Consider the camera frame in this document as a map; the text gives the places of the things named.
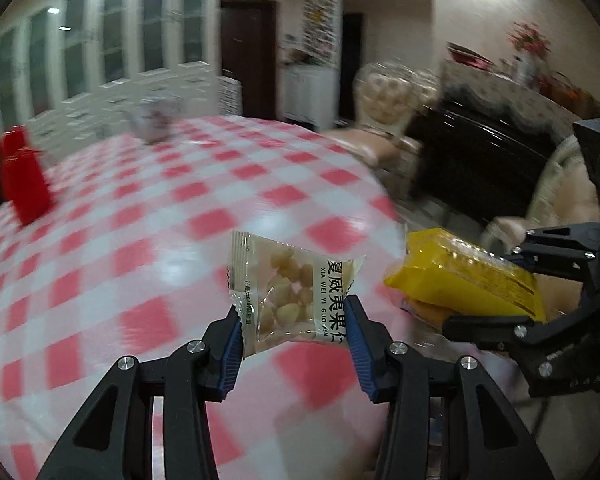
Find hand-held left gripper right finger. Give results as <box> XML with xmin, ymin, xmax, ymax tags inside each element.
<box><xmin>345</xmin><ymin>295</ymin><xmax>556</xmax><ymax>480</ymax></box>

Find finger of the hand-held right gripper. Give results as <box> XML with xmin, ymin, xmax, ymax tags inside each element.
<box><xmin>441</xmin><ymin>290</ymin><xmax>600</xmax><ymax>353</ymax></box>
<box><xmin>500</xmin><ymin>222</ymin><xmax>600</xmax><ymax>281</ymax></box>

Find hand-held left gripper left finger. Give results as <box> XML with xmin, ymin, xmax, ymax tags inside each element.
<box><xmin>35</xmin><ymin>305</ymin><xmax>245</xmax><ymax>480</ymax></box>

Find yellow snack packet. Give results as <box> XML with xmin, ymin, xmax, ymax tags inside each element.
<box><xmin>384</xmin><ymin>227</ymin><xmax>548</xmax><ymax>333</ymax></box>

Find clear white nut packet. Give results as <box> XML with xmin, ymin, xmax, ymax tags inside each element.
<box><xmin>227</xmin><ymin>231</ymin><xmax>367</xmax><ymax>358</ymax></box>

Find cream tufted dining chair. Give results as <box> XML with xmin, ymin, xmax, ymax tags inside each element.
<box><xmin>325</xmin><ymin>60</ymin><xmax>446</xmax><ymax>196</ymax></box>
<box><xmin>480</xmin><ymin>135</ymin><xmax>600</xmax><ymax>261</ymax></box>

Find dark wooden furniture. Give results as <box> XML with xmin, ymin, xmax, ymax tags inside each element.
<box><xmin>405</xmin><ymin>95</ymin><xmax>581</xmax><ymax>231</ymax></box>

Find red white checkered tablecloth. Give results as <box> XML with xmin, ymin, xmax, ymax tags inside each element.
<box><xmin>0</xmin><ymin>115</ymin><xmax>416</xmax><ymax>480</ymax></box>

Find white lace cover cloth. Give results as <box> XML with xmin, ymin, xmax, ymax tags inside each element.
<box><xmin>437</xmin><ymin>57</ymin><xmax>600</xmax><ymax>141</ymax></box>

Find red tray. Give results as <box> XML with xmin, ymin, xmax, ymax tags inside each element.
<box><xmin>447</xmin><ymin>42</ymin><xmax>496</xmax><ymax>71</ymax></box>

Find red flower bouquet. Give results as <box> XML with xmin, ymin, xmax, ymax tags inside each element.
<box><xmin>507</xmin><ymin>20</ymin><xmax>553</xmax><ymax>56</ymax></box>

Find white floral teapot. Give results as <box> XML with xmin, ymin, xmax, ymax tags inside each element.
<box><xmin>122</xmin><ymin>96</ymin><xmax>188</xmax><ymax>146</ymax></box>

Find white lattice chair back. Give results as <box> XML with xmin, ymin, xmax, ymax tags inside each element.
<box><xmin>215</xmin><ymin>76</ymin><xmax>243</xmax><ymax>117</ymax></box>

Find red thermos jug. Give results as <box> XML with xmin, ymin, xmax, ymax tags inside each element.
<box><xmin>0</xmin><ymin>126</ymin><xmax>57</xmax><ymax>226</ymax></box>

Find white side cabinet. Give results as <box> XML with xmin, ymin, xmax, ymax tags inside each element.
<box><xmin>280</xmin><ymin>62</ymin><xmax>338</xmax><ymax>131</ymax></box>

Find dark wooden door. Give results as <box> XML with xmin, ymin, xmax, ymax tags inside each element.
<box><xmin>219</xmin><ymin>0</ymin><xmax>278</xmax><ymax>121</ymax></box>

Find white glass-door cabinet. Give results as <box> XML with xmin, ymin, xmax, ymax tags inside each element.
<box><xmin>0</xmin><ymin>0</ymin><xmax>221</xmax><ymax>151</ymax></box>

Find white lattice screen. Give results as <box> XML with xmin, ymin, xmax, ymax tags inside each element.
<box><xmin>300</xmin><ymin>0</ymin><xmax>342</xmax><ymax>68</ymax></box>

